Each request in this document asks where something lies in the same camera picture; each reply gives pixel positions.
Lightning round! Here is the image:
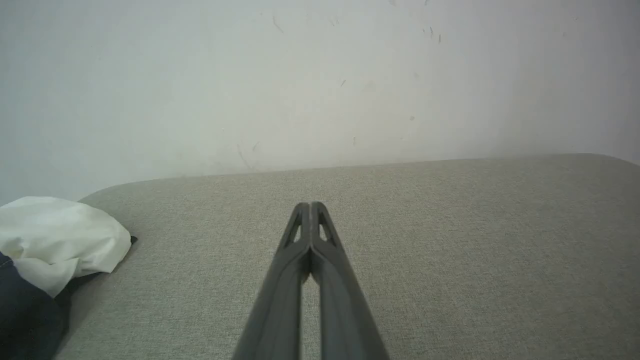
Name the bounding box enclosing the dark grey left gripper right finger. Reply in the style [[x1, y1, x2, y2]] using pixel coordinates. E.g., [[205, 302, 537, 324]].
[[310, 201, 391, 360]]

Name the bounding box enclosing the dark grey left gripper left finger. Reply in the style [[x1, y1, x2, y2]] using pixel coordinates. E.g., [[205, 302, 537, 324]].
[[232, 202, 312, 360]]

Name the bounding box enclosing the white and navy T-shirt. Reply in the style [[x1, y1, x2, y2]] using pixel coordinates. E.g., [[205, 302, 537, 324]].
[[0, 196, 138, 360]]

